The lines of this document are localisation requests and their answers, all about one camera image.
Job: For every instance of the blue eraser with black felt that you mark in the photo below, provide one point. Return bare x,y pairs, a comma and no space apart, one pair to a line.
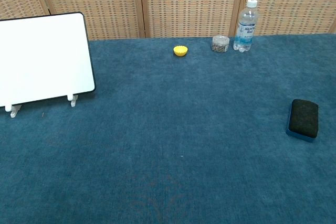
303,120

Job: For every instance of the blue table cloth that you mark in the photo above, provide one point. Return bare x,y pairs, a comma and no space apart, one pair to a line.
173,134

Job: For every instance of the yellow fluted cup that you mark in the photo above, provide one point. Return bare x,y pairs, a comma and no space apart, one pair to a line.
180,51

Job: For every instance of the small clear plastic jar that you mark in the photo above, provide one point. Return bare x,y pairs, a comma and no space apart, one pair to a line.
220,44

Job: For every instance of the woven wooden folding screen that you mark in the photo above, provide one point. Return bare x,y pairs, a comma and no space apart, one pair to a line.
168,3

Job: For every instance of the clear water bottle white cap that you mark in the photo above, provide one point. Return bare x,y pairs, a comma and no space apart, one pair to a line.
246,28

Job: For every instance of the white board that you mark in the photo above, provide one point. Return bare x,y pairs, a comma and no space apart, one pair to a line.
42,58

